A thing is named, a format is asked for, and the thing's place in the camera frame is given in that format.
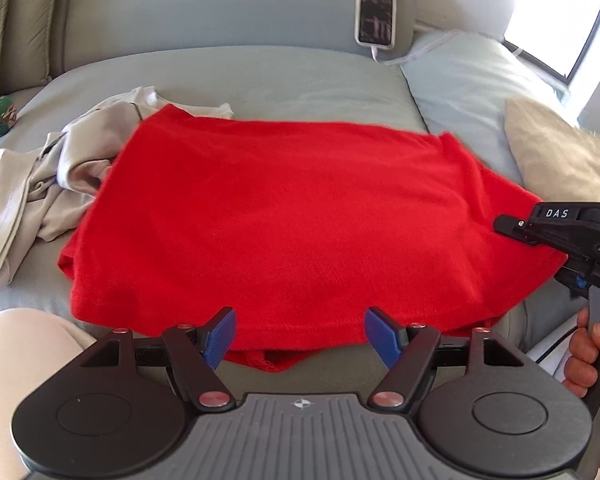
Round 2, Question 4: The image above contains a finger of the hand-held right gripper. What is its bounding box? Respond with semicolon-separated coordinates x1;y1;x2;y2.
494;214;536;247

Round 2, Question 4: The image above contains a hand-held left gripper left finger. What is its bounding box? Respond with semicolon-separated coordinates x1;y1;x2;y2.
80;306;237;409

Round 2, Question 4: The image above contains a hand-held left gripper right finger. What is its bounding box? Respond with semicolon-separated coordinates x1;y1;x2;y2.
365;306;527;409

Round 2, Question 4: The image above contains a red sweater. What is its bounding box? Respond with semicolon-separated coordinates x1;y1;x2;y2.
57;104;570;373

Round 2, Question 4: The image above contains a person's right hand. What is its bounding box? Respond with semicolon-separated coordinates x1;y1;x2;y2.
564;308;600;401

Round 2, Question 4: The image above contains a beige pillow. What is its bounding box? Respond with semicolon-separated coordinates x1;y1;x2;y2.
504;97;600;211

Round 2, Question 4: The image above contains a person's knee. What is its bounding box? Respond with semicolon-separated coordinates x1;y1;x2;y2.
0;308;98;480

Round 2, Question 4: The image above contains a window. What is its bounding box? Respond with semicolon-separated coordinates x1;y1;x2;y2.
502;0;600;81

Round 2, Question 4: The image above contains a beige garment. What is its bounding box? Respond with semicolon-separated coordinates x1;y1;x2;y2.
0;86;235;302

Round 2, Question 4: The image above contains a grey sofa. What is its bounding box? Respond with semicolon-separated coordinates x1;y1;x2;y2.
0;0;581;376

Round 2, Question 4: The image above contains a white charging cable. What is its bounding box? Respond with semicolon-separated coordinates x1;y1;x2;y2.
372;30;461;66

